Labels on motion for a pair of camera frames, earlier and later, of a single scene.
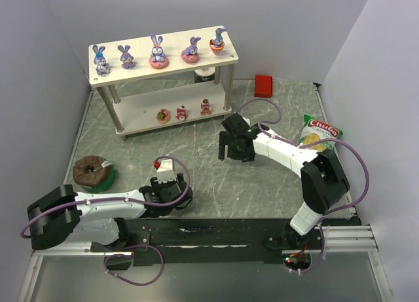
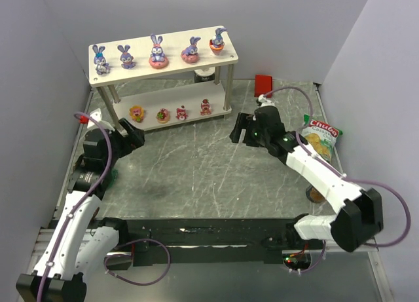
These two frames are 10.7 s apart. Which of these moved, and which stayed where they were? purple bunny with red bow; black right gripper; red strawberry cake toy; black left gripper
Moved: black left gripper; black right gripper
Stayed: red strawberry cake toy; purple bunny with red bow
